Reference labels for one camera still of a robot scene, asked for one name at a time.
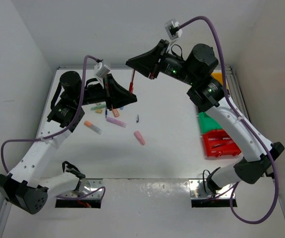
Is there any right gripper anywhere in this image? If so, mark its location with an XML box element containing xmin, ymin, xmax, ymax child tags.
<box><xmin>125</xmin><ymin>40</ymin><xmax>197</xmax><ymax>87</ymax></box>

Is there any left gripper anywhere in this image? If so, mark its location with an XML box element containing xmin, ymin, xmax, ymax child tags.
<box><xmin>73</xmin><ymin>73</ymin><xmax>136</xmax><ymax>111</ymax></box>

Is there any red gel pen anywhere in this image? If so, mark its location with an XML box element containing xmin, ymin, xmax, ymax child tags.
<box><xmin>129</xmin><ymin>69</ymin><xmax>135</xmax><ymax>94</ymax></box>

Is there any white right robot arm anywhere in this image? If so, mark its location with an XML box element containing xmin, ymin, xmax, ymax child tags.
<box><xmin>125</xmin><ymin>40</ymin><xmax>285</xmax><ymax>192</ymax></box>

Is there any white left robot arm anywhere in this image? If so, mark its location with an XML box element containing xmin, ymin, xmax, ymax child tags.
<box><xmin>0</xmin><ymin>71</ymin><xmax>137</xmax><ymax>214</ymax></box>

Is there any green highlighter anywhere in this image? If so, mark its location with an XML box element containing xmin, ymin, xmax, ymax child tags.
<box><xmin>90</xmin><ymin>104</ymin><xmax>106</xmax><ymax>111</ymax></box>

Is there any orange translucent highlighter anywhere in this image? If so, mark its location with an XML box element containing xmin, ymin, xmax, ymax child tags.
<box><xmin>112</xmin><ymin>109</ymin><xmax>119</xmax><ymax>118</ymax></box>

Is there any yellow eraser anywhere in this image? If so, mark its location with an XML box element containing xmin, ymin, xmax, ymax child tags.
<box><xmin>95</xmin><ymin>109</ymin><xmax>103</xmax><ymax>114</ymax></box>

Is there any purple highlighter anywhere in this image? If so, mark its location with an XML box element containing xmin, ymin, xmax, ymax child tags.
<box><xmin>106</xmin><ymin>117</ymin><xmax>127</xmax><ymax>128</ymax></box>

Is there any orange capped clear highlighter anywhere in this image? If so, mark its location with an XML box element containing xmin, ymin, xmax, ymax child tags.
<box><xmin>84</xmin><ymin>120</ymin><xmax>103</xmax><ymax>134</ymax></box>

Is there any yellow bin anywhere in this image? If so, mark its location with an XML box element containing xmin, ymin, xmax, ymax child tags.
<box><xmin>212</xmin><ymin>72</ymin><xmax>229</xmax><ymax>90</ymax></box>

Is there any green bin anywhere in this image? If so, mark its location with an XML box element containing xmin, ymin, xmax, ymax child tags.
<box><xmin>198</xmin><ymin>112</ymin><xmax>222</xmax><ymax>134</ymax></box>

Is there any red bin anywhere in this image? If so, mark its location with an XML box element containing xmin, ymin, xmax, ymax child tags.
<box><xmin>202</xmin><ymin>129</ymin><xmax>241</xmax><ymax>158</ymax></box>

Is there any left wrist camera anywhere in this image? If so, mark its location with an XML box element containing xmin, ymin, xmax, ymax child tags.
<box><xmin>94</xmin><ymin>60</ymin><xmax>111</xmax><ymax>84</ymax></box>

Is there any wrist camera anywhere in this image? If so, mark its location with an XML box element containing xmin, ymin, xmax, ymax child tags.
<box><xmin>94</xmin><ymin>60</ymin><xmax>111</xmax><ymax>84</ymax></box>
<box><xmin>164</xmin><ymin>18</ymin><xmax>182</xmax><ymax>41</ymax></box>

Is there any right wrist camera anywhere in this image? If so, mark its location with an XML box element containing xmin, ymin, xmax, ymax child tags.
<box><xmin>164</xmin><ymin>18</ymin><xmax>182</xmax><ymax>41</ymax></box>

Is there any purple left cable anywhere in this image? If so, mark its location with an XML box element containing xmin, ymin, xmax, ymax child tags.
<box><xmin>0</xmin><ymin>55</ymin><xmax>106</xmax><ymax>200</ymax></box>

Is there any purple cable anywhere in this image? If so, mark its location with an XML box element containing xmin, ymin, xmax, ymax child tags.
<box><xmin>0</xmin><ymin>55</ymin><xmax>106</xmax><ymax>200</ymax></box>
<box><xmin>176</xmin><ymin>16</ymin><xmax>281</xmax><ymax>225</ymax></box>

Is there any left base plate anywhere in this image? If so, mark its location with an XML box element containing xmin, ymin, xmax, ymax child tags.
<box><xmin>57</xmin><ymin>178</ymin><xmax>105</xmax><ymax>200</ymax></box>

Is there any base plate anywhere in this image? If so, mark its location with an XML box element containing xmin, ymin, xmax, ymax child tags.
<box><xmin>57</xmin><ymin>178</ymin><xmax>105</xmax><ymax>200</ymax></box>
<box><xmin>189</xmin><ymin>179</ymin><xmax>234</xmax><ymax>201</ymax></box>

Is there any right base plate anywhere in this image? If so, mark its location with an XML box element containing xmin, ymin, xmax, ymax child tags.
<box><xmin>189</xmin><ymin>179</ymin><xmax>234</xmax><ymax>201</ymax></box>

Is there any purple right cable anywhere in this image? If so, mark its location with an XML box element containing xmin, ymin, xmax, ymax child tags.
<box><xmin>176</xmin><ymin>16</ymin><xmax>281</xmax><ymax>225</ymax></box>

